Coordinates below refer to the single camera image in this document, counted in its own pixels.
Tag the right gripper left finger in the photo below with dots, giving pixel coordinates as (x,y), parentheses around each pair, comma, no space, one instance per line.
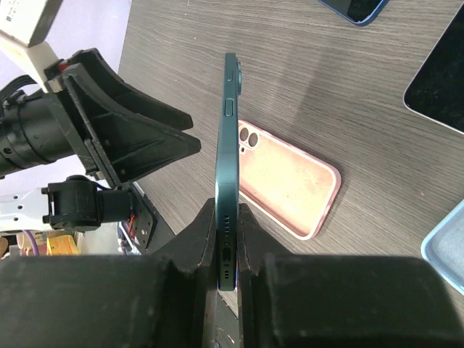
(166,299)

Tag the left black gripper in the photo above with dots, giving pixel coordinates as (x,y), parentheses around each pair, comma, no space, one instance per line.
(112,127)

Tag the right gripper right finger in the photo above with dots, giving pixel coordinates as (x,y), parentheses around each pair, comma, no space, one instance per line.
(305,300)

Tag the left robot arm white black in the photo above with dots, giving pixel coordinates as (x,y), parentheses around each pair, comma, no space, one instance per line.
(80,203)

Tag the pink phone case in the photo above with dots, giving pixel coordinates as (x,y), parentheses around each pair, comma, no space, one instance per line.
(292,187)

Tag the blue phone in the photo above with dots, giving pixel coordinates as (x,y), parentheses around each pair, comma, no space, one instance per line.
(357,12)

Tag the silver phone black screen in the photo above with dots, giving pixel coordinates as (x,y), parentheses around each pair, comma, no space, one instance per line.
(436,91)

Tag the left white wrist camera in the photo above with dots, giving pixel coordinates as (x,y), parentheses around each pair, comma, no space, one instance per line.
(25,24)

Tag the light blue phone case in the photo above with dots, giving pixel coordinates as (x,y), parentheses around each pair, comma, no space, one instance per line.
(443,249)

